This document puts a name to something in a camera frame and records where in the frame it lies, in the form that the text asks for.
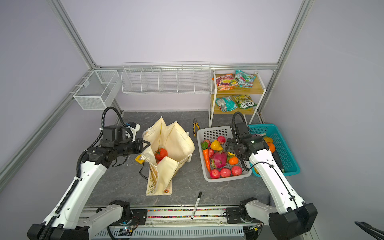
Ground red tomato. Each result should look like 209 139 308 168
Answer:
155 148 168 162

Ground red apple front left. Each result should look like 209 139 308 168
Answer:
210 169 221 180

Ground white wire wall basket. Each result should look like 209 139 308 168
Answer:
121 62 213 94

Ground red apple front right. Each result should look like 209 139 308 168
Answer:
231 166 243 176

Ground cream floral tote bag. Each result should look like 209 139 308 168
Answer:
142 118 195 196

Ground white wooden two-tier shelf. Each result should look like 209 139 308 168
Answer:
209 70 267 127

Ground yellow tape measure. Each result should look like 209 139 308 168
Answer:
135 155 149 180

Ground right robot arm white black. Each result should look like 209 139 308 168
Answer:
231 112 318 240

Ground teal pink snack bag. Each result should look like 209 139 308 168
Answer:
235 70 255 89

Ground yellow pear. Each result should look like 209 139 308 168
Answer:
210 140 223 152

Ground orange carrot in white basket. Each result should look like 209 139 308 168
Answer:
203 149 211 172

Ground green Fox's candy bag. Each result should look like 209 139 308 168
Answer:
232 95 256 110

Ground red apple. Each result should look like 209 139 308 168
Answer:
231 166 243 176
220 168 232 178
210 169 221 180

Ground white plastic fruit basket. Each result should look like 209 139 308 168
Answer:
197 126 252 183

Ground red apple front middle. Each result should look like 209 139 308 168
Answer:
220 168 232 178

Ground white mesh box basket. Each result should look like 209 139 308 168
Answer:
74 70 122 111

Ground teal plastic vegetable basket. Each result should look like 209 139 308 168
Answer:
249 124 300 176

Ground small orange tangerine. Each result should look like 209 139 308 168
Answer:
229 157 239 166

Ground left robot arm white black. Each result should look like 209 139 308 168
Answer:
27 107 150 240

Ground black marker pen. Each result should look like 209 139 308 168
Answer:
191 192 203 220

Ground yellow black pliers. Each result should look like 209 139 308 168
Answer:
193 118 201 138

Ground teal white snack bag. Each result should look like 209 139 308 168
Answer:
215 96 238 113

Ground pink peach at back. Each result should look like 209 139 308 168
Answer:
217 136 227 144

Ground pink dragon fruit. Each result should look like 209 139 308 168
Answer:
211 152 228 169

